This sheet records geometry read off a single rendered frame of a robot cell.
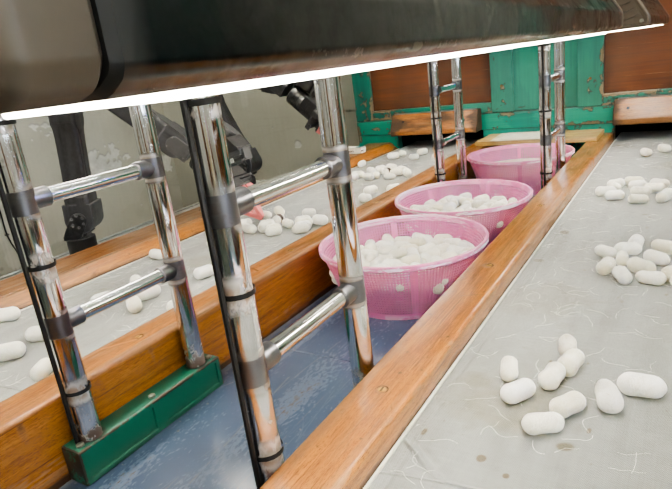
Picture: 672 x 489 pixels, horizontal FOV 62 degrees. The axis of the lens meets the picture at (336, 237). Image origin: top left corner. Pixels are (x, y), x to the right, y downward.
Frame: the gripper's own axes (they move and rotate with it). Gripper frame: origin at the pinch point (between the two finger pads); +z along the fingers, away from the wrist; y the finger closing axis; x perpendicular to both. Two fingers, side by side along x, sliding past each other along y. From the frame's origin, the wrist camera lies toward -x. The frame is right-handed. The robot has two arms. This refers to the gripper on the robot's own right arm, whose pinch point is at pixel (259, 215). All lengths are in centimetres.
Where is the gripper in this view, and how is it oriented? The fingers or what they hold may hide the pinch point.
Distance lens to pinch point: 122.0
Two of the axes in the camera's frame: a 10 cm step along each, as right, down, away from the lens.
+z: 7.2, 6.6, -2.2
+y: 5.2, -3.1, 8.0
